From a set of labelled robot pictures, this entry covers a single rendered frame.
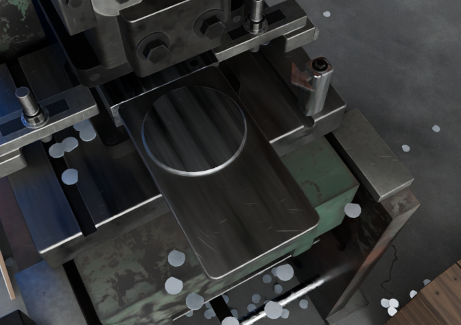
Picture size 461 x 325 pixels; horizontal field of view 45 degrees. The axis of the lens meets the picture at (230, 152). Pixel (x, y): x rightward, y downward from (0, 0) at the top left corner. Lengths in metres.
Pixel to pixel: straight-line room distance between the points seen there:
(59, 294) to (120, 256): 0.09
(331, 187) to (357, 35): 1.10
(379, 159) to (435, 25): 1.15
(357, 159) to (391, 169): 0.05
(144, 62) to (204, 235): 0.19
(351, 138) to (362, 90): 0.88
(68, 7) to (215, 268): 0.30
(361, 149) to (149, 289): 0.36
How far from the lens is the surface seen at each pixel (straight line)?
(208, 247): 0.60
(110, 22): 0.54
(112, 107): 0.70
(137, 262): 0.74
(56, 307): 0.75
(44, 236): 0.72
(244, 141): 0.65
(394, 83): 1.75
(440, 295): 1.10
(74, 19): 0.47
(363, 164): 0.82
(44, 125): 0.73
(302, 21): 0.82
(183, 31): 0.54
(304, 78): 0.70
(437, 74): 1.81
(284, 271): 0.73
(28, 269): 0.78
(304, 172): 0.80
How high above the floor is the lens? 1.34
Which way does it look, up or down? 60 degrees down
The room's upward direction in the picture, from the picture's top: 1 degrees clockwise
